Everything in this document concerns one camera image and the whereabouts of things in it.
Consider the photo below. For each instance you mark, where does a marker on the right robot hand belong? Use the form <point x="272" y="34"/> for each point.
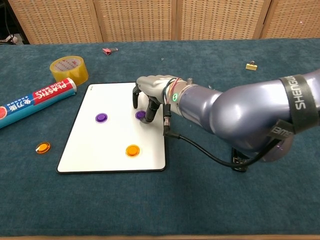
<point x="155" y="86"/>

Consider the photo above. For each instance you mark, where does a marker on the purple round magnet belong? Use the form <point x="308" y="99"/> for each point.
<point x="140" y="114"/>
<point x="101" y="117"/>

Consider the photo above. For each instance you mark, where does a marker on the orange round magnet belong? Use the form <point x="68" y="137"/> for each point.
<point x="132" y="150"/>
<point x="43" y="147"/>

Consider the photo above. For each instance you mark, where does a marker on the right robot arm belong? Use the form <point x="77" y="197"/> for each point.
<point x="237" y="110"/>

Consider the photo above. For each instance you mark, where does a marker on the white magnetic board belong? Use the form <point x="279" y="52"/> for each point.
<point x="105" y="145"/>

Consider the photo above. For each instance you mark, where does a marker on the pink binder clip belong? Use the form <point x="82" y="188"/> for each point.
<point x="107" y="51"/>

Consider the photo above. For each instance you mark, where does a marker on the woven folding screen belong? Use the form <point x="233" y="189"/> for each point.
<point x="137" y="20"/>

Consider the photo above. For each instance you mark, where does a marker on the yellow packing tape roll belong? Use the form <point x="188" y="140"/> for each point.
<point x="75" y="75"/>

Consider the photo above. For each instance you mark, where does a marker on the yellow binder clip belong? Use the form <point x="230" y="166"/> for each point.
<point x="251" y="66"/>

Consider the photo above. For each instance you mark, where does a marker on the black stapler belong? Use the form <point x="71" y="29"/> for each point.
<point x="238" y="169"/>

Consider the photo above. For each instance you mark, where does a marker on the blue plastic wrap box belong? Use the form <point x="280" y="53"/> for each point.
<point x="37" y="100"/>

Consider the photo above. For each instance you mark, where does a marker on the blue table mat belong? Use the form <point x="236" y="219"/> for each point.
<point x="200" y="200"/>

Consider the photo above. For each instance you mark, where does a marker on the white power strip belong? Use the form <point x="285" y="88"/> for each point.
<point x="11" y="38"/>

